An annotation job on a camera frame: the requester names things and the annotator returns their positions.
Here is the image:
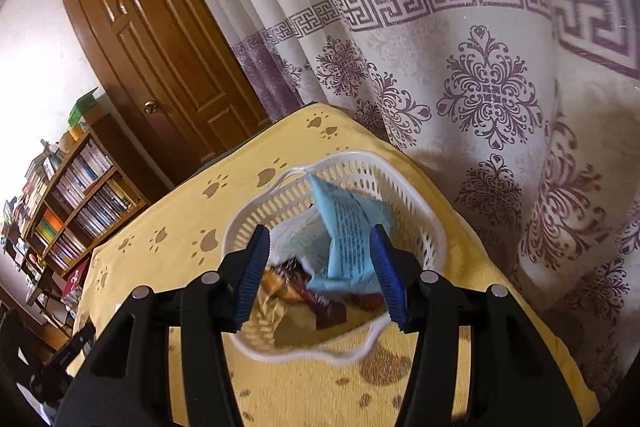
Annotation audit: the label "brown foil snack packet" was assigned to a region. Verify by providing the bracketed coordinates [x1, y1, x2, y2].
[242, 268, 303, 351]

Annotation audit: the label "green box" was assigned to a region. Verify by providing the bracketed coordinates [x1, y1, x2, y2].
[67, 88, 100, 127]

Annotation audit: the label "white plastic basket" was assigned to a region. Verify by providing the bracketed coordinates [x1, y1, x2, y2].
[222, 150, 448, 365]

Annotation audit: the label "white purple patterned curtain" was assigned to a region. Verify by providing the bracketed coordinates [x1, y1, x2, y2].
[205, 0, 639, 402]

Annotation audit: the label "wooden bookshelf with books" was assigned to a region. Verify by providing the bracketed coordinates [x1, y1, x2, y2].
[1, 114, 165, 284]

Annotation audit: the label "light blue snack packet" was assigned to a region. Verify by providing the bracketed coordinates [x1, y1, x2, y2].
[308, 174, 395, 295]

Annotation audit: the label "orange snack packets in basket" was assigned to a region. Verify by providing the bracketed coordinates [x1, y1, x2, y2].
[260, 258, 383, 331]

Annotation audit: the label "white green snack packet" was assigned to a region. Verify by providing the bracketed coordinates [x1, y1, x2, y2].
[268, 205, 331, 275]

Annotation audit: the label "brown wooden door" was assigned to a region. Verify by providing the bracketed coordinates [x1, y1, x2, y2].
[63, 0, 270, 184]

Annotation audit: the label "yellow paw print tablecloth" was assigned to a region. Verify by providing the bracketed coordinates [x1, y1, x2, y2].
[67, 102, 601, 427]

